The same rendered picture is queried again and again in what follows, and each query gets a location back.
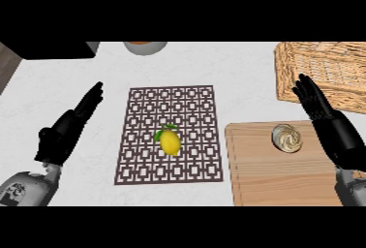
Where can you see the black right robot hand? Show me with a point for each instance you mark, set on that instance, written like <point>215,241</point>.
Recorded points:
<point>333,129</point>

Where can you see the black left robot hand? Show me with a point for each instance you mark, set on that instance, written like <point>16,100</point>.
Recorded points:
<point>66,129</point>

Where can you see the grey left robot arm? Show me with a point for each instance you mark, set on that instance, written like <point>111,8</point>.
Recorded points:
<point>28,189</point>

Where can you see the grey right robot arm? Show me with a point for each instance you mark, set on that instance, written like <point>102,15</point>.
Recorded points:
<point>350,189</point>

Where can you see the wooden cutting board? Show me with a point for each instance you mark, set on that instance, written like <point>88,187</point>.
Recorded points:
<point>280,168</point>

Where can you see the wicker basket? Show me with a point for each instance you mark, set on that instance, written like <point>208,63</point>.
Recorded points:
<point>329,69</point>

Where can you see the brown patterned placemat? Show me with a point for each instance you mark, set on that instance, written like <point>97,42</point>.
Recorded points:
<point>170,135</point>

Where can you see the yellow lemon with leaves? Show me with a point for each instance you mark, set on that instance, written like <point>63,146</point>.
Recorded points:
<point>170,142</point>

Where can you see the black appliance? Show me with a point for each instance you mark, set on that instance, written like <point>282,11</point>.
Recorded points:
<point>50,49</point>

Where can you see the grey bowl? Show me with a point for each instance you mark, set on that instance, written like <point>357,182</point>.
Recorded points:
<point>144,47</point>

